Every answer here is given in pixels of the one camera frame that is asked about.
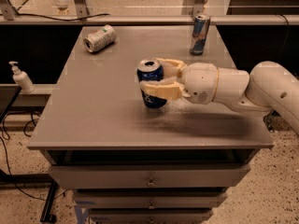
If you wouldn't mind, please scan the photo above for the middle grey drawer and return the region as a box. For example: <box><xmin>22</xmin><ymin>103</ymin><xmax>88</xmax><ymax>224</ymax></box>
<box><xmin>74</xmin><ymin>191</ymin><xmax>227</xmax><ymax>209</ymax></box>

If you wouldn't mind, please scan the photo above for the grey drawer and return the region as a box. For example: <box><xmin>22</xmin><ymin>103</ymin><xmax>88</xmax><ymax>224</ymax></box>
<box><xmin>49</xmin><ymin>163</ymin><xmax>249</xmax><ymax>189</ymax></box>
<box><xmin>89</xmin><ymin>209</ymin><xmax>213</xmax><ymax>224</ymax></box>
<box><xmin>74</xmin><ymin>191</ymin><xmax>227</xmax><ymax>209</ymax></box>

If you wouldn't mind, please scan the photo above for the blue pepsi can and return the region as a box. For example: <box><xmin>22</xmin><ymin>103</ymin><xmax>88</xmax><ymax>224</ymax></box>
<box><xmin>136</xmin><ymin>58</ymin><xmax>166</xmax><ymax>108</ymax></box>

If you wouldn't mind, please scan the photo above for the black stand leg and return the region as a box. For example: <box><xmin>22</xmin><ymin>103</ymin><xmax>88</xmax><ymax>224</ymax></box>
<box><xmin>0</xmin><ymin>169</ymin><xmax>58</xmax><ymax>224</ymax></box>

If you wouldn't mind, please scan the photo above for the grey drawer cabinet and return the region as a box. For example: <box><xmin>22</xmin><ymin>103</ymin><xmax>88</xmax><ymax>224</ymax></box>
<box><xmin>27</xmin><ymin>24</ymin><xmax>275</xmax><ymax>224</ymax></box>

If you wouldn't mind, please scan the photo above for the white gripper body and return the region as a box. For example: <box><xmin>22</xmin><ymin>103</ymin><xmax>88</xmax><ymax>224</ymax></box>
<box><xmin>181</xmin><ymin>63</ymin><xmax>219</xmax><ymax>105</ymax></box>

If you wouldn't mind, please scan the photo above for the black cable on ledge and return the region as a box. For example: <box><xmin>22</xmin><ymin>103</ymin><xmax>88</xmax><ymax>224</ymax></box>
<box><xmin>12</xmin><ymin>11</ymin><xmax>111</xmax><ymax>22</ymax></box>

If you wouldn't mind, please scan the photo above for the top grey drawer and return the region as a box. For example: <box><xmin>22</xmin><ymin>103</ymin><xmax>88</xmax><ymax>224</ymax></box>
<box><xmin>49</xmin><ymin>163</ymin><xmax>249</xmax><ymax>189</ymax></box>

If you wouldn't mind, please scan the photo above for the white green soda can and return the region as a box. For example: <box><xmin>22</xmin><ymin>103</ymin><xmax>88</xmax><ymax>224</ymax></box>
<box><xmin>83</xmin><ymin>24</ymin><xmax>117</xmax><ymax>53</ymax></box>

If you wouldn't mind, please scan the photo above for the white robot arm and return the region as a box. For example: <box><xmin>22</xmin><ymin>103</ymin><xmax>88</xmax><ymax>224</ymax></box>
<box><xmin>140</xmin><ymin>58</ymin><xmax>299</xmax><ymax>133</ymax></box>

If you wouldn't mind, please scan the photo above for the white pump dispenser bottle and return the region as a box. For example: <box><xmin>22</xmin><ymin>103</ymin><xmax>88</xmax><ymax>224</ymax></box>
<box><xmin>9</xmin><ymin>61</ymin><xmax>35</xmax><ymax>93</ymax></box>

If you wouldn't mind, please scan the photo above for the tall red bull can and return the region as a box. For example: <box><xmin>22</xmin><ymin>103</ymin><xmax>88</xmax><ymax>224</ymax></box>
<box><xmin>190</xmin><ymin>14</ymin><xmax>210</xmax><ymax>55</ymax></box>

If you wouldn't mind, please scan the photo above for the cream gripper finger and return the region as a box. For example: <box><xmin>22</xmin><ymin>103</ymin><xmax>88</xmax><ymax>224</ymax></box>
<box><xmin>140</xmin><ymin>81</ymin><xmax>191</xmax><ymax>100</ymax></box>
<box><xmin>155</xmin><ymin>58</ymin><xmax>187</xmax><ymax>78</ymax></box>

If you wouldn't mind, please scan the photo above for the bottom grey drawer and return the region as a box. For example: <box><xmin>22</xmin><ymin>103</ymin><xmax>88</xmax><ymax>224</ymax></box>
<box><xmin>89</xmin><ymin>209</ymin><xmax>213</xmax><ymax>224</ymax></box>

